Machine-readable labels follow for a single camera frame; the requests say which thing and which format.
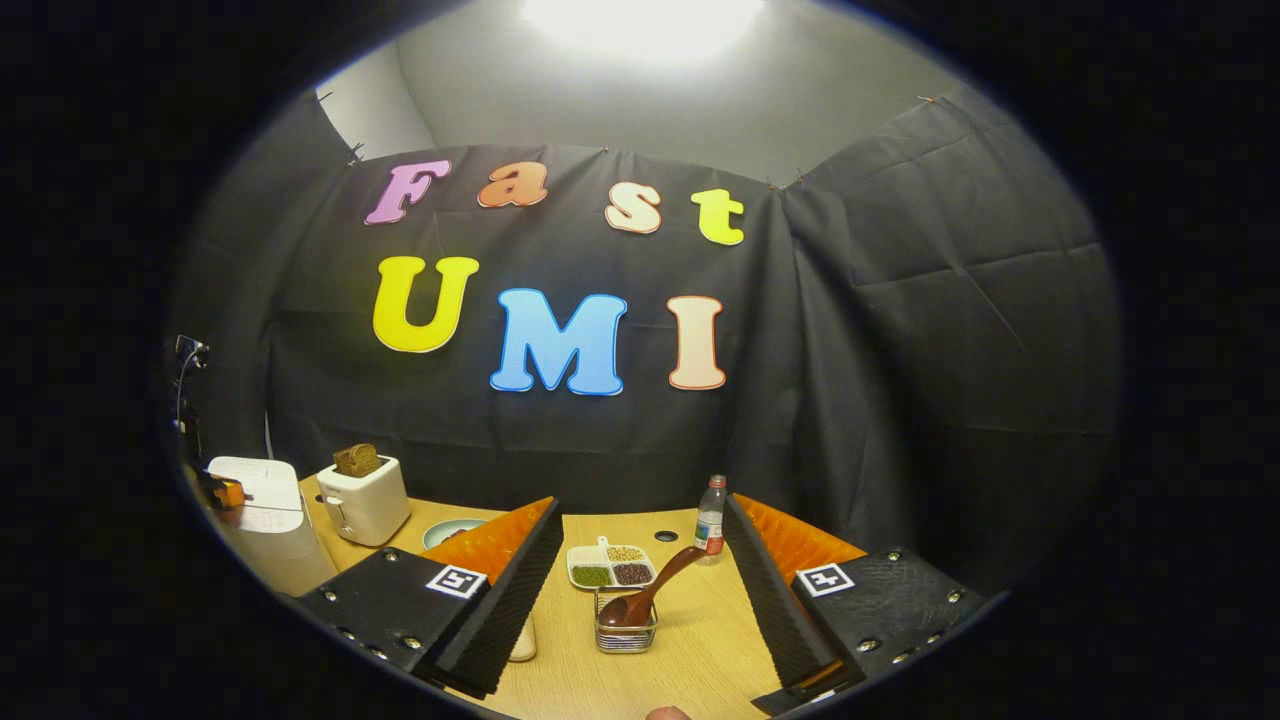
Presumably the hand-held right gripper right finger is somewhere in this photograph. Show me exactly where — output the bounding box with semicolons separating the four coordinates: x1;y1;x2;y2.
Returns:
722;493;987;717

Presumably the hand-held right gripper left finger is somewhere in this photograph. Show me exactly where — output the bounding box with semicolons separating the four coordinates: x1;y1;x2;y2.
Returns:
298;497;565;701

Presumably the white rice cooker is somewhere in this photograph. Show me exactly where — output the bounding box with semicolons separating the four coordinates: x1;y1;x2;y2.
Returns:
207;456;338;599

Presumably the metal wire chopstick holder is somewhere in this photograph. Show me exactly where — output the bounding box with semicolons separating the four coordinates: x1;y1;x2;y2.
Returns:
594;590;660;656

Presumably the brown wooden spoon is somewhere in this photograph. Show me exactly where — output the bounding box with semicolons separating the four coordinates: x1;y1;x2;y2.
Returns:
598;546;710;629

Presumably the pale green plate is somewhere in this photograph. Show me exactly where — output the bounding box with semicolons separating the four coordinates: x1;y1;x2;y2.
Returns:
422;518;492;552

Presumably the white divided dish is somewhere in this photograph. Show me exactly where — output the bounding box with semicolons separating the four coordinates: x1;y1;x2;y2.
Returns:
566;536;659;592

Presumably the clear plastic water bottle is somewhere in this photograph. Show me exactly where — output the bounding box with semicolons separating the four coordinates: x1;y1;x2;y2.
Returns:
694;475;729;567

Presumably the white toaster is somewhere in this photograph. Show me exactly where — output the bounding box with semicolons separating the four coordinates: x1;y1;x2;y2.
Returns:
316;455;413;548

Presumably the black backdrop cloth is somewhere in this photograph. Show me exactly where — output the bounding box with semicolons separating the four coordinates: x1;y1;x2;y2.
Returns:
165;90;1126;596

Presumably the bright ceiling light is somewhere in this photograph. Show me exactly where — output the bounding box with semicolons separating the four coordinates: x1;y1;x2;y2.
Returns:
520;0;766;63

